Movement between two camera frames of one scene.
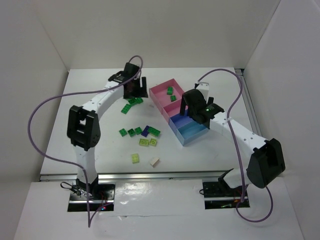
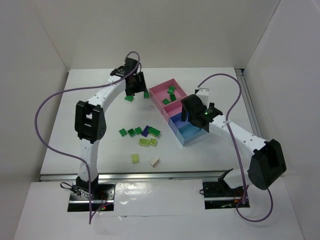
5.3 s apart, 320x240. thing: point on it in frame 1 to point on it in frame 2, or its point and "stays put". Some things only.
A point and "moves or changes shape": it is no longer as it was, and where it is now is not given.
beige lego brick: [154, 162] stays put
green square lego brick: [131, 132] stays put
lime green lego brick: [153, 142] stays put
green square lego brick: [138, 130] stays put
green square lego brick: [139, 100] to [166, 101]
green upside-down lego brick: [131, 101] moves or changes shape
